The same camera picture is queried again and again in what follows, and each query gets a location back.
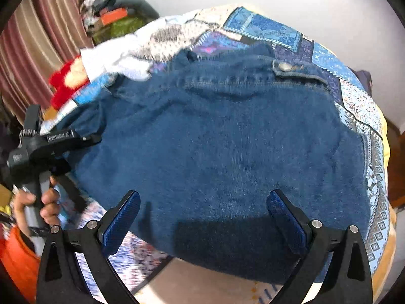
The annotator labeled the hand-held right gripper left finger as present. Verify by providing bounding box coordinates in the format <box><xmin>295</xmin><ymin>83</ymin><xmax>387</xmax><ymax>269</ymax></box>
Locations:
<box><xmin>36</xmin><ymin>190</ymin><xmax>141</xmax><ymax>304</ymax></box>

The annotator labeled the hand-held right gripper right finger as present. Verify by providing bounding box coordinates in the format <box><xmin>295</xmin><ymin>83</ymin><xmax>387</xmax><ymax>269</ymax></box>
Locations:
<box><xmin>266</xmin><ymin>189</ymin><xmax>374</xmax><ymax>304</ymax></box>

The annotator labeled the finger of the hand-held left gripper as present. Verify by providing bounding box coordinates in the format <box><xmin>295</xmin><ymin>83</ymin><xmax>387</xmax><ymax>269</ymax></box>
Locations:
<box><xmin>71</xmin><ymin>133</ymin><xmax>102</xmax><ymax>148</ymax></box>

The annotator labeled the blue denim jacket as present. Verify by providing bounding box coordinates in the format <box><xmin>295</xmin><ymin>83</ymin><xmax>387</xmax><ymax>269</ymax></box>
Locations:
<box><xmin>62</xmin><ymin>43</ymin><xmax>372</xmax><ymax>284</ymax></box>

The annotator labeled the pile of mixed clothes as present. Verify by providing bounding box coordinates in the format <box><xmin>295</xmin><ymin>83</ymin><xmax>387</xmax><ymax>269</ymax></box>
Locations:
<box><xmin>80</xmin><ymin>0</ymin><xmax>133</xmax><ymax>27</ymax></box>

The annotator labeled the person's left hand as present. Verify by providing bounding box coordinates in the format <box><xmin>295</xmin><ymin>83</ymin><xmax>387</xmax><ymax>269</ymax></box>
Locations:
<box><xmin>13</xmin><ymin>177</ymin><xmax>61</xmax><ymax>227</ymax></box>

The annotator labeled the red plush toy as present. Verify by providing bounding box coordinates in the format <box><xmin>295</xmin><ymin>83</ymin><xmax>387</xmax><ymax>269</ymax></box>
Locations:
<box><xmin>49</xmin><ymin>55</ymin><xmax>89</xmax><ymax>110</ymax></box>

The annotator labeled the white cloth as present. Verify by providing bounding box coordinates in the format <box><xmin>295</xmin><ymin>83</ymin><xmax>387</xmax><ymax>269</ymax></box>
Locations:
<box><xmin>80</xmin><ymin>33</ymin><xmax>152</xmax><ymax>81</ymax></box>

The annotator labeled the orange cloth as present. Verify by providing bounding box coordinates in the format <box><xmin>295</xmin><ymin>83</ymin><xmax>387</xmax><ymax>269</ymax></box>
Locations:
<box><xmin>0</xmin><ymin>225</ymin><xmax>42</xmax><ymax>303</ymax></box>

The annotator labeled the striped red beige curtain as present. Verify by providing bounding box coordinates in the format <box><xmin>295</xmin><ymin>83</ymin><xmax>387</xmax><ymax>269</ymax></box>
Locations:
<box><xmin>0</xmin><ymin>0</ymin><xmax>95</xmax><ymax>127</ymax></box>

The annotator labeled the green patterned bag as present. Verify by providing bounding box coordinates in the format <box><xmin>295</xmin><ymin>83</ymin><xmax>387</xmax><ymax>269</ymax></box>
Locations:
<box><xmin>92</xmin><ymin>16</ymin><xmax>155</xmax><ymax>45</ymax></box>

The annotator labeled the orange box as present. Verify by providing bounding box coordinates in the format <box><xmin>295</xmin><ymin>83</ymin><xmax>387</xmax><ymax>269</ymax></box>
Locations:
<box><xmin>100</xmin><ymin>8</ymin><xmax>129</xmax><ymax>26</ymax></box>

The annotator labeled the blue patchwork blanket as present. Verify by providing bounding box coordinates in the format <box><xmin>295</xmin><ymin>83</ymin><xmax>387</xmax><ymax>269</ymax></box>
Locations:
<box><xmin>38</xmin><ymin>5</ymin><xmax>394</xmax><ymax>304</ymax></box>

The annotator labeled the dark grey pillow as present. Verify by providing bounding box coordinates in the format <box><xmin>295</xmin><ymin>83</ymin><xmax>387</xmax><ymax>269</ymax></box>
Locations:
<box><xmin>114</xmin><ymin>0</ymin><xmax>160</xmax><ymax>20</ymax></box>

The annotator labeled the grey backpack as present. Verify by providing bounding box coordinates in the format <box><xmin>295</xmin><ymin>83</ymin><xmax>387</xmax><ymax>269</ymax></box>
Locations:
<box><xmin>354</xmin><ymin>68</ymin><xmax>373</xmax><ymax>93</ymax></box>

